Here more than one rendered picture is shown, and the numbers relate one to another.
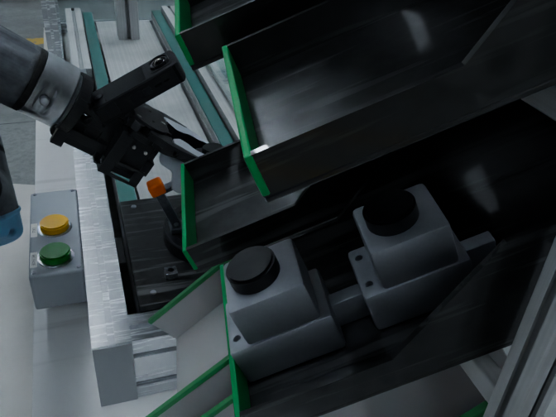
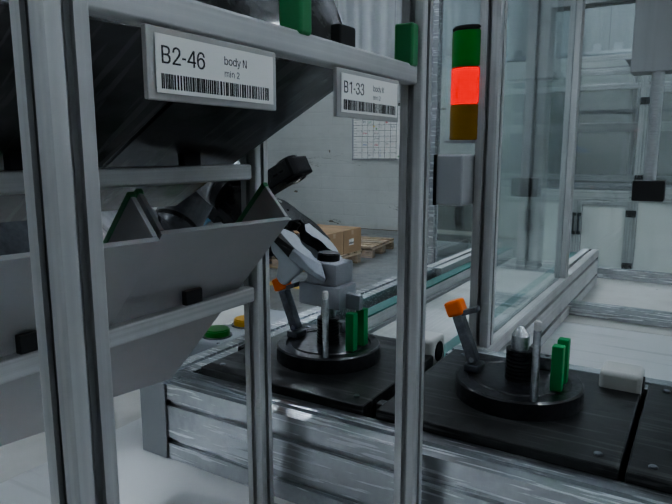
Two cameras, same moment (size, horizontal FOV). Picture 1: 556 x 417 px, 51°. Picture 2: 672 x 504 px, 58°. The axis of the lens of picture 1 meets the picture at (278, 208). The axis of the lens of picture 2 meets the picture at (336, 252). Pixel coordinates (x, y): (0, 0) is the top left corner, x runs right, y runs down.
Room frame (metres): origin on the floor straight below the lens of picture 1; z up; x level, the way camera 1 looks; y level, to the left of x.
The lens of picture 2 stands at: (0.21, -0.54, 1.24)
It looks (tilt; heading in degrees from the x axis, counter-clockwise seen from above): 9 degrees down; 52
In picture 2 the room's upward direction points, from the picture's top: straight up
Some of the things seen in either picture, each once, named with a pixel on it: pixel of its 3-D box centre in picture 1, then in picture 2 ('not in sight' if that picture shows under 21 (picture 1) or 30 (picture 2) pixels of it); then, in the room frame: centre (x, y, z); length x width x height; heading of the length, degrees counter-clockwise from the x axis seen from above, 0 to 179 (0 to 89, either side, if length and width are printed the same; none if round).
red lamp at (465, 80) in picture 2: not in sight; (468, 86); (0.90, 0.05, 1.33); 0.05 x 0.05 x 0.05
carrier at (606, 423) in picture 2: not in sight; (520, 359); (0.77, -0.15, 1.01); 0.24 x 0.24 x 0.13; 21
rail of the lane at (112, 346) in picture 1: (93, 183); (337, 328); (0.89, 0.33, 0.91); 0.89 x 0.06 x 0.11; 21
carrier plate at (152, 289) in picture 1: (213, 240); (328, 362); (0.68, 0.09, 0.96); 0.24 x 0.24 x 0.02; 21
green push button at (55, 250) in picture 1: (55, 256); (217, 334); (0.62, 0.30, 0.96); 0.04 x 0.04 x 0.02
